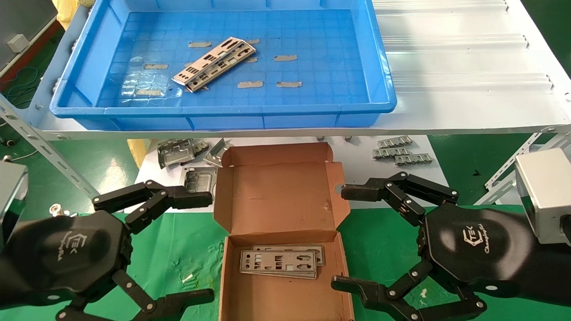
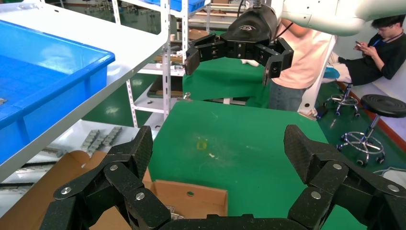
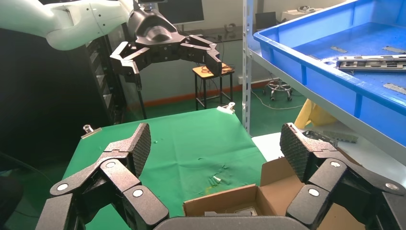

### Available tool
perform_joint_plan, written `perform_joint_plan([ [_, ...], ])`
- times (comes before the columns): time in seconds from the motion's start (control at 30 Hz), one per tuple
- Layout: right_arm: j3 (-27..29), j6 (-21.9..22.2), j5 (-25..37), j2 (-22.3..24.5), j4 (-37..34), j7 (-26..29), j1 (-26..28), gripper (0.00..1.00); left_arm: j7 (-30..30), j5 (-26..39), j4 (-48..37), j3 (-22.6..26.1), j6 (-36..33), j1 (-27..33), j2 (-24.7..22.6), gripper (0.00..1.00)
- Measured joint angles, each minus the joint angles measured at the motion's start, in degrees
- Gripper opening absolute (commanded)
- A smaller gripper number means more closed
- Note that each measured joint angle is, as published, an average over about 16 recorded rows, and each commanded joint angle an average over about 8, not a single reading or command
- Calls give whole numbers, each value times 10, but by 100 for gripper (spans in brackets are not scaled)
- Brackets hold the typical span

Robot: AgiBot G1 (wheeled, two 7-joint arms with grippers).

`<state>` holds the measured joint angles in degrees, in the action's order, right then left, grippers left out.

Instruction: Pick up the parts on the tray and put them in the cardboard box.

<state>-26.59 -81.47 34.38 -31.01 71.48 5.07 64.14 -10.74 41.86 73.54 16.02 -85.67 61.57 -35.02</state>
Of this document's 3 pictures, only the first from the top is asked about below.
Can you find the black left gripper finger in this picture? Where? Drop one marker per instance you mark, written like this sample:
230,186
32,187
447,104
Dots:
169,305
156,198

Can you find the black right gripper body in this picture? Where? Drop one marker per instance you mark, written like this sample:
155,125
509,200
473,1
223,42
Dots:
477,249

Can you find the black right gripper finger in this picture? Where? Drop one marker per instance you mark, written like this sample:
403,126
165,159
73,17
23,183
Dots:
370,191
379,298

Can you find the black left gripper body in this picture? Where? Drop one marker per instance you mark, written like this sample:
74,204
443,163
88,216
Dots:
67,254

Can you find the brown cardboard box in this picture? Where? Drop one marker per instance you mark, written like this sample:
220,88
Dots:
276,196

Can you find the blue plastic tray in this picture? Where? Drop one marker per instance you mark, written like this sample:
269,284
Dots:
312,102

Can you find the white electrical box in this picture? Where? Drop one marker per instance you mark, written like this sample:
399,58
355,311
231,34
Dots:
18,43

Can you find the slotted metal strip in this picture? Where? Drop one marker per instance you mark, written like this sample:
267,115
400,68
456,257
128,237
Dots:
414,159
395,141
390,153

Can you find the silver binder clip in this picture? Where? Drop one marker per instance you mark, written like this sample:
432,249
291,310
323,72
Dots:
60,209

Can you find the yellow plastic sheet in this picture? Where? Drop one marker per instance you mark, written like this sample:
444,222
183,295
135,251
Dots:
137,151
67,13

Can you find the green table cloth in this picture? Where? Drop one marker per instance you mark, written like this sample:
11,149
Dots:
178,249

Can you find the small metal part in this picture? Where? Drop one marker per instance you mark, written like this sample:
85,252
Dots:
201,146

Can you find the angled metal part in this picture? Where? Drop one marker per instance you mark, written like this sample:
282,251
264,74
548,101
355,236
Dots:
216,154

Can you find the white metal shelf rack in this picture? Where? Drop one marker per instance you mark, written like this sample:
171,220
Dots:
446,111

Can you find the clear tape patch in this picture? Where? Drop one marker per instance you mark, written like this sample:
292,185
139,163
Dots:
142,82

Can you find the white ribbed plastic sheet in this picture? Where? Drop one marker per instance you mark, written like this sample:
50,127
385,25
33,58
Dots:
446,62

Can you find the flat metal frame part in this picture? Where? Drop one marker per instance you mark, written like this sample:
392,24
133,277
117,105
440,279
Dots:
198,178

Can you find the bent metal bracket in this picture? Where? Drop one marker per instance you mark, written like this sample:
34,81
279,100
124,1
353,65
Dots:
176,154

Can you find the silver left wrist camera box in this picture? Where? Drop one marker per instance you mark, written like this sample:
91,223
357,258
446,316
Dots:
11,196

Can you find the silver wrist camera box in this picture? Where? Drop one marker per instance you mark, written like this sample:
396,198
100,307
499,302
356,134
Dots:
11,196
544,191

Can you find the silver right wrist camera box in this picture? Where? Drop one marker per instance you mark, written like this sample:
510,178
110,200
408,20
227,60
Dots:
544,191

